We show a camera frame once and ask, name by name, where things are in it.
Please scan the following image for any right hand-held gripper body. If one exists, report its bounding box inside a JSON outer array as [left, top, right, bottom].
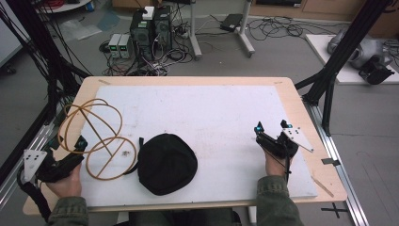
[[255, 126, 315, 160]]

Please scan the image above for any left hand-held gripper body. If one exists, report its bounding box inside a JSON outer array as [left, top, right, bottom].
[[18, 149, 86, 185]]

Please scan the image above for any tan wire hat stand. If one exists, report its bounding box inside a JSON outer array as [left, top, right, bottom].
[[57, 97, 139, 182]]

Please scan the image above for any black hat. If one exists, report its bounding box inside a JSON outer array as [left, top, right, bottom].
[[123, 133, 199, 197]]

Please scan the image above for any person's left hand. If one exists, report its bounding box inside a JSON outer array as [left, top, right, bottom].
[[46, 165, 83, 199]]

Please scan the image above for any person's right hand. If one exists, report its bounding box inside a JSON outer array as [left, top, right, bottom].
[[264, 151, 294, 178]]

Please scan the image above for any wooden table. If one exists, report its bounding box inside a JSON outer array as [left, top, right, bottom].
[[22, 75, 349, 217]]

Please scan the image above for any grey tape strip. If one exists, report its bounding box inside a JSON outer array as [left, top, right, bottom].
[[320, 157, 342, 168]]

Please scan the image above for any white foam mat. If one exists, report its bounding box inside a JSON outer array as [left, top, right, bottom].
[[79, 85, 319, 209]]

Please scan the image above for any thin wooden stick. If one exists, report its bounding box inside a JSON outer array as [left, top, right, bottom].
[[310, 175, 335, 199]]

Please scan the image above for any white floor board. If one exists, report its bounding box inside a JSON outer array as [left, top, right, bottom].
[[305, 33, 399, 86]]

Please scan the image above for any black tape cross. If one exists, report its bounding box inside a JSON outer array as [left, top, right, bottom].
[[320, 202, 349, 219]]

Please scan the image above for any grey desk leg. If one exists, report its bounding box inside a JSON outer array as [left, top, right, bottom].
[[187, 0, 203, 61], [235, 0, 256, 58]]

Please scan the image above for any black device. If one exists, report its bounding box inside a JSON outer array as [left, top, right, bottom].
[[358, 55, 396, 86]]

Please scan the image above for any grey power supply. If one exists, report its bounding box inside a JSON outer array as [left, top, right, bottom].
[[107, 33, 122, 59], [119, 33, 134, 59]]

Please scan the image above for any grey rounded device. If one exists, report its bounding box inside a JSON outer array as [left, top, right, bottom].
[[327, 28, 393, 71]]

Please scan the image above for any flat black box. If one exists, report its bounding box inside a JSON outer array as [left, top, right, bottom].
[[219, 12, 245, 33]]

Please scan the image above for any clear plastic sheet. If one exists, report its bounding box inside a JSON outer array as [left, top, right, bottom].
[[58, 18, 104, 42]]

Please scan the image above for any black computer tower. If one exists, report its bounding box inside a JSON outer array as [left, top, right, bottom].
[[129, 9, 155, 61], [152, 5, 173, 52]]

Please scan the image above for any round white table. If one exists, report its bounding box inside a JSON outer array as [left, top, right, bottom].
[[33, 0, 92, 14]]

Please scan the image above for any white box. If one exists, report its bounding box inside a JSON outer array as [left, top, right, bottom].
[[142, 6, 156, 21]]

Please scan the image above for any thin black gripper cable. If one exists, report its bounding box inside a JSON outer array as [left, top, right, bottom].
[[266, 150, 294, 184]]

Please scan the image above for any black sleeved gripper cable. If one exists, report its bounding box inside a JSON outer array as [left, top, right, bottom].
[[16, 165, 53, 222]]

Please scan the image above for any aluminium rail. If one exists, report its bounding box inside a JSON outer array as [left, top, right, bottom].
[[301, 99, 372, 226], [0, 103, 65, 210]]

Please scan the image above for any black metal frame post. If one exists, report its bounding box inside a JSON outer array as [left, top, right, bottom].
[[294, 0, 394, 137], [0, 0, 92, 186]]

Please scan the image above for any tangle of black floor cables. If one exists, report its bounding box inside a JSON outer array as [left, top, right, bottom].
[[246, 15, 346, 42]]

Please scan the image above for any tangle of computer cables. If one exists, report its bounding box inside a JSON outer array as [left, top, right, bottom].
[[99, 18, 197, 77]]

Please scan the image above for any red cable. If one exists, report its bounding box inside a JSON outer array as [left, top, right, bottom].
[[40, 0, 65, 9]]

